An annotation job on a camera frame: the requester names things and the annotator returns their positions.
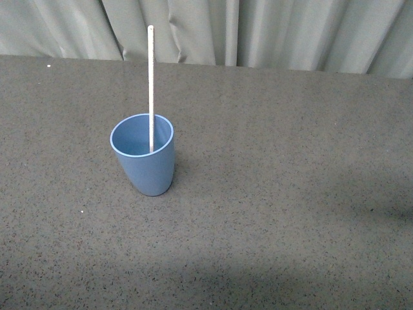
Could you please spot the white chopstick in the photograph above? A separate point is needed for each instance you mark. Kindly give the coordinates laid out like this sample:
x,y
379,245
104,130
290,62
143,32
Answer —
x,y
151,61

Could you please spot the grey curtain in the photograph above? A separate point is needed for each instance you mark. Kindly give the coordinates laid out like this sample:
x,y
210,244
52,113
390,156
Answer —
x,y
364,37

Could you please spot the blue plastic cup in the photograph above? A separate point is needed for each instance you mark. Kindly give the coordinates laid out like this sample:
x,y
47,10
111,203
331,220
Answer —
x,y
151,173

